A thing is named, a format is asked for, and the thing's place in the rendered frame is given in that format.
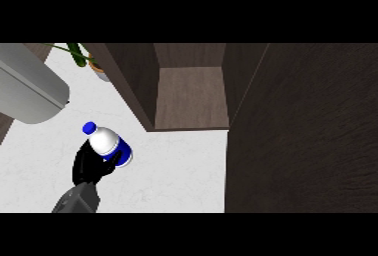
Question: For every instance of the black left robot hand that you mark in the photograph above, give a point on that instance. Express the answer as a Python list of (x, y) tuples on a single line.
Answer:
[(87, 166)]

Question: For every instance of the dark wooden cabinet door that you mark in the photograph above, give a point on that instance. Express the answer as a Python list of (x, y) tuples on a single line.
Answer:
[(304, 130)]

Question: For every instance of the blue and white water bottle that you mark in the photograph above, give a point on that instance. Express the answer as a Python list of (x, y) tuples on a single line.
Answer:
[(109, 142)]

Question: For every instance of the pale grey rounded appliance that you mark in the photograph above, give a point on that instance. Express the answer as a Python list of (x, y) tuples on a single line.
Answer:
[(26, 86)]

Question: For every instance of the green potted plant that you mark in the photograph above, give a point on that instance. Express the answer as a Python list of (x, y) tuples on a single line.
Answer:
[(84, 56)]

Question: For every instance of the dark wooden open cabinet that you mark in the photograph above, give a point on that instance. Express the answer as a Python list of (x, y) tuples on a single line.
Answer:
[(189, 96)]

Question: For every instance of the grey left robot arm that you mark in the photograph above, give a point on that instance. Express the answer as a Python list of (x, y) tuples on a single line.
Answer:
[(75, 200)]

